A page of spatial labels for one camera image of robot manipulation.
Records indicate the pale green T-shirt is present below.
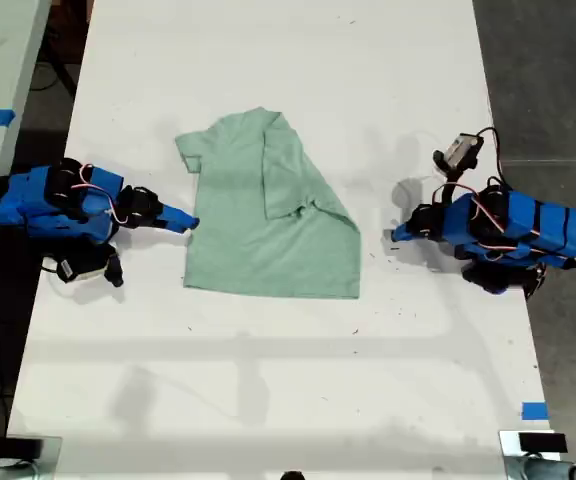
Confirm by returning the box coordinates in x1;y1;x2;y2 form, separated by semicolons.
174;105;362;300

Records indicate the black camera cable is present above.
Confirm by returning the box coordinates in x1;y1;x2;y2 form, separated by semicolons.
41;253;69;277
475;126;508;190

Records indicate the grey metal pipe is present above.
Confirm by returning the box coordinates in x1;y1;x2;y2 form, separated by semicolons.
504;456;576;480
0;460;62;480

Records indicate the short blue tape strip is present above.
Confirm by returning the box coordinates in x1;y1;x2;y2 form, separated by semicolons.
521;401;550;421

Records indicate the shiny metal plate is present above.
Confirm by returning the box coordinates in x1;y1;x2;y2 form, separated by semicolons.
0;434;64;469
498;429;563;458

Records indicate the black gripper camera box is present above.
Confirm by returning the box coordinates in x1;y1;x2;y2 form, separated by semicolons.
432;132;484;172
57;244;125;289

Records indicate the small black box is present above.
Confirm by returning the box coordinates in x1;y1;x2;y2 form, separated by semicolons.
517;432;568;454
4;436;45;459

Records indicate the black camera stalk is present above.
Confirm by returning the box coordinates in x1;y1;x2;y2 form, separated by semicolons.
437;167;469;202

